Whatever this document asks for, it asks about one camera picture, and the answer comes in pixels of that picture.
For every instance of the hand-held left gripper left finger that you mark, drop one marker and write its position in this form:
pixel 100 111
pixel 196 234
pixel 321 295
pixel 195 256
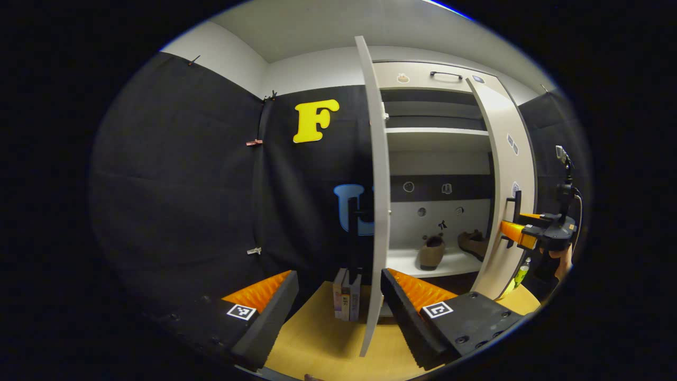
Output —
pixel 270 325

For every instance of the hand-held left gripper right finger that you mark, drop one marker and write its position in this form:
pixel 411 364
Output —
pixel 410 328

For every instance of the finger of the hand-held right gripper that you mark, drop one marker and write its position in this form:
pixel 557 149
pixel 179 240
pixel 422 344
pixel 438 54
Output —
pixel 515 233
pixel 534 217

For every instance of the brown fuzzy shoe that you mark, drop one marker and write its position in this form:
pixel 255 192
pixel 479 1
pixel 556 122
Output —
pixel 473 243
pixel 431 256

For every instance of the white cabinet door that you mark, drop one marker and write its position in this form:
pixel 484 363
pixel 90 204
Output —
pixel 378 211
pixel 502 114

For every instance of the white shoe cabinet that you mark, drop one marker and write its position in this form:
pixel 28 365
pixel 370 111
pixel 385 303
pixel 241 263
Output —
pixel 439 140

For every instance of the beige cabinet drawer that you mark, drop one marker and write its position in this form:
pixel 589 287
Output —
pixel 418 84

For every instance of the green bottle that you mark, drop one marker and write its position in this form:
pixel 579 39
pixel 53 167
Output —
pixel 522 274

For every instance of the grey upright book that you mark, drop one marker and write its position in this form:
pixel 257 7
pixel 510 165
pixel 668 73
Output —
pixel 356 299

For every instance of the dark upright book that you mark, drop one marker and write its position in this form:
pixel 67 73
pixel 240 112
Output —
pixel 347 299

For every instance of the small white clip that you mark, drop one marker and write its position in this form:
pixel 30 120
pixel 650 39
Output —
pixel 254 251

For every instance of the black backdrop cloth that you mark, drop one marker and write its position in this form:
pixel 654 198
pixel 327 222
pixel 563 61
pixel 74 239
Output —
pixel 550 127
pixel 174 185
pixel 307 185

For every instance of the small red clip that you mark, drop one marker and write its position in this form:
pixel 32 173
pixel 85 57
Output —
pixel 254 142

